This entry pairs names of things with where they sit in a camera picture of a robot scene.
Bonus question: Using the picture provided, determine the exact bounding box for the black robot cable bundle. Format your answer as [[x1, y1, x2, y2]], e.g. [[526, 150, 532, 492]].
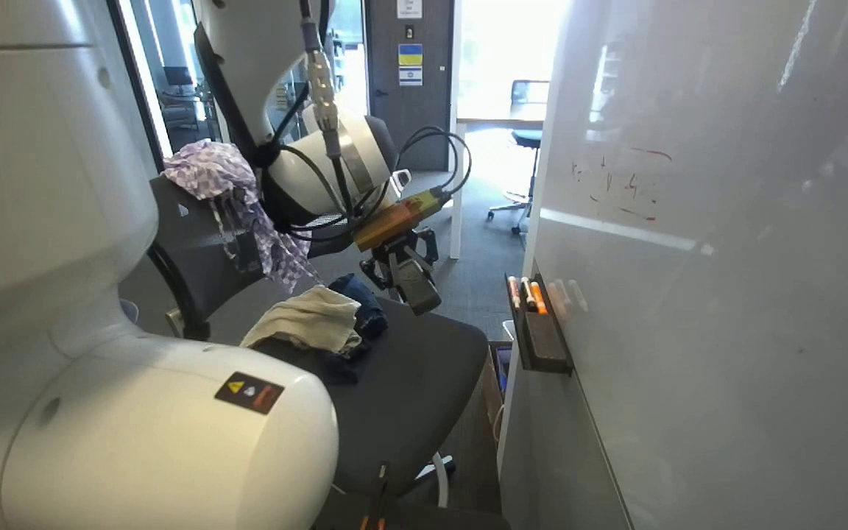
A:
[[243, 121, 473, 252]]

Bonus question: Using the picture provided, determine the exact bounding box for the dark grey door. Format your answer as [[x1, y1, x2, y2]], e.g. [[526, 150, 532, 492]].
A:
[[361, 0, 458, 176]]

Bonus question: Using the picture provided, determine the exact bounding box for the cream folded cloth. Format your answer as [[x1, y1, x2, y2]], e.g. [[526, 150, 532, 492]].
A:
[[238, 284, 367, 359]]

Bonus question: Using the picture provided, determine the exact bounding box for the orange marker pen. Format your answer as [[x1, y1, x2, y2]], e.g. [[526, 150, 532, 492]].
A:
[[506, 275, 550, 318]]

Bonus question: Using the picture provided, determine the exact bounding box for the black mesh office chair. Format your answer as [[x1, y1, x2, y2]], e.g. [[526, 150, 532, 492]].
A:
[[483, 78, 553, 240]]

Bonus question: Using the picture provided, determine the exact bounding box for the dark blue cloth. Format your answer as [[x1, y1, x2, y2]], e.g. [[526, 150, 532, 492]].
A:
[[274, 272, 391, 390]]

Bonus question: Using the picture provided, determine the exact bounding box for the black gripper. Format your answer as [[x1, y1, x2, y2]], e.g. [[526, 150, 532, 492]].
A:
[[357, 228, 448, 303]]

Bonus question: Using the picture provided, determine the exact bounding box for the blue yellow door sign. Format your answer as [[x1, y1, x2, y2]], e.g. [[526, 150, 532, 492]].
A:
[[394, 40, 426, 91]]

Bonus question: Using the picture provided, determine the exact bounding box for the grey office chair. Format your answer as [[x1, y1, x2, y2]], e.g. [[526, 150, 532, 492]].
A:
[[132, 174, 495, 530]]

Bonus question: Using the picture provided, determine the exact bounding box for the white whiteboard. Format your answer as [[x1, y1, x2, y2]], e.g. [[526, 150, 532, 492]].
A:
[[525, 0, 848, 530]]

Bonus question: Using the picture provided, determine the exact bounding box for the purple white plaid cloth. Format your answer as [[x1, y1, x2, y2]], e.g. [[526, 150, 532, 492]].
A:
[[160, 135, 316, 296]]

